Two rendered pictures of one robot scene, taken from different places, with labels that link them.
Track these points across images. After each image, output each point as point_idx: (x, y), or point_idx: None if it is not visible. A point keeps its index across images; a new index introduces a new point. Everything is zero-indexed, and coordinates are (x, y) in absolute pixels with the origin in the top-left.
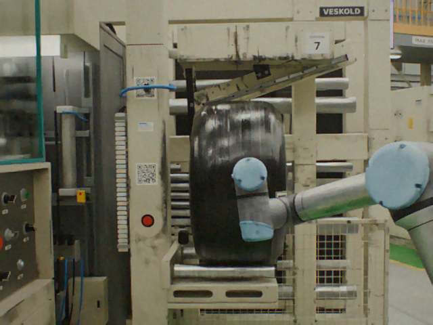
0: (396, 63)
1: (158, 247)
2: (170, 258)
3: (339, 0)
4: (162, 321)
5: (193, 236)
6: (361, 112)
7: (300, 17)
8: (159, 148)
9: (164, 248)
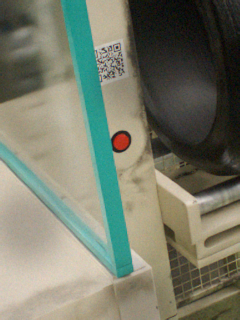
0: None
1: (144, 177)
2: (188, 192)
3: None
4: (164, 284)
5: (229, 149)
6: None
7: None
8: (121, 11)
9: (152, 176)
